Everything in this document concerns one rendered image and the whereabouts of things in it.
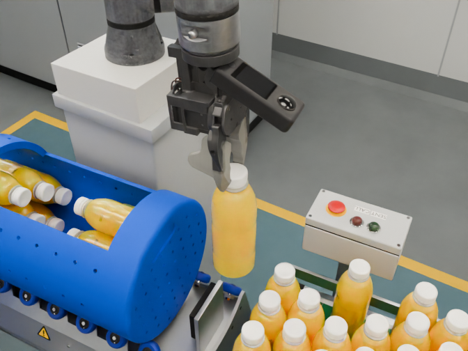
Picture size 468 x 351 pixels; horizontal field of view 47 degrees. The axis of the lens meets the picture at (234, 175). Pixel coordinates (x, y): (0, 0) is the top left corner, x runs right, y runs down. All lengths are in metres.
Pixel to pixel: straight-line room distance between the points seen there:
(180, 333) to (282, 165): 1.93
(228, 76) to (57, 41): 2.79
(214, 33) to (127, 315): 0.52
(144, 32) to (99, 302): 0.67
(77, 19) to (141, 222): 2.35
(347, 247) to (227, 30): 0.64
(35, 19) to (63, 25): 0.23
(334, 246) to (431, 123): 2.40
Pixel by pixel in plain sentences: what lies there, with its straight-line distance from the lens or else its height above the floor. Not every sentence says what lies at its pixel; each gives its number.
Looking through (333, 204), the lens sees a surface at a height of 1.11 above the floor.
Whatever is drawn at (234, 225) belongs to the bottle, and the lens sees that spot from 0.79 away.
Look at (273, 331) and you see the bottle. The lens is 1.01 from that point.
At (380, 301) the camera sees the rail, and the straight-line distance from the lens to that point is 1.17.
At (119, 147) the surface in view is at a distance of 1.41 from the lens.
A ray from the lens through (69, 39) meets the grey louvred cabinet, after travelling 3.31.
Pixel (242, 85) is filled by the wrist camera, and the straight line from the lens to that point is 0.64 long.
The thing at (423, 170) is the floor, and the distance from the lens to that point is 3.10.
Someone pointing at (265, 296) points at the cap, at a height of 1.10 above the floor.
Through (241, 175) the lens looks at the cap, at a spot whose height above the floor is 1.40.
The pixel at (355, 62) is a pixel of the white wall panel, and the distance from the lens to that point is 3.80.
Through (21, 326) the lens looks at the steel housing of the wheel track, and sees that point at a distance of 1.31.
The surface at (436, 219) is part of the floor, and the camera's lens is 2.83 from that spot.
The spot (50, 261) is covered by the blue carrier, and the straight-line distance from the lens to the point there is 1.00.
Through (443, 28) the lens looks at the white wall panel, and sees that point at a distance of 3.57.
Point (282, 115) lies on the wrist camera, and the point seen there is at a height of 1.53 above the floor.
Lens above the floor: 1.89
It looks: 41 degrees down
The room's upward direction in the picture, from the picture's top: straight up
